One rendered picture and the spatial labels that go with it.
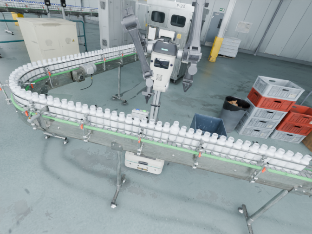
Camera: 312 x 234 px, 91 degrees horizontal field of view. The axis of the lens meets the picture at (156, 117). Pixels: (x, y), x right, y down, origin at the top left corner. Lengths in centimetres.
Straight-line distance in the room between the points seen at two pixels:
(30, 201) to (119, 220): 97
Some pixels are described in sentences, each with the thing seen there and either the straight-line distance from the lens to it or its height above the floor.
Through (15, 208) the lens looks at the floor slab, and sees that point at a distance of 231.
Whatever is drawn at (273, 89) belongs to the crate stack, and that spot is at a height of 103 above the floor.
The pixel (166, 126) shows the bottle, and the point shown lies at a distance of 114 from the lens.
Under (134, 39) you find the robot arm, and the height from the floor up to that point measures 166.
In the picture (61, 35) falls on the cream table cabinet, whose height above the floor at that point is 90.
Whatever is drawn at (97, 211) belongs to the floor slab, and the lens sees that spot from 203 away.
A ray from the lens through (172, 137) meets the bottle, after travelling 119.
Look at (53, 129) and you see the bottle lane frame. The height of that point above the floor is 87.
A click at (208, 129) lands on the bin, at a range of 193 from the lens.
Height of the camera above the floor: 186
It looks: 36 degrees down
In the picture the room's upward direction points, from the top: 10 degrees clockwise
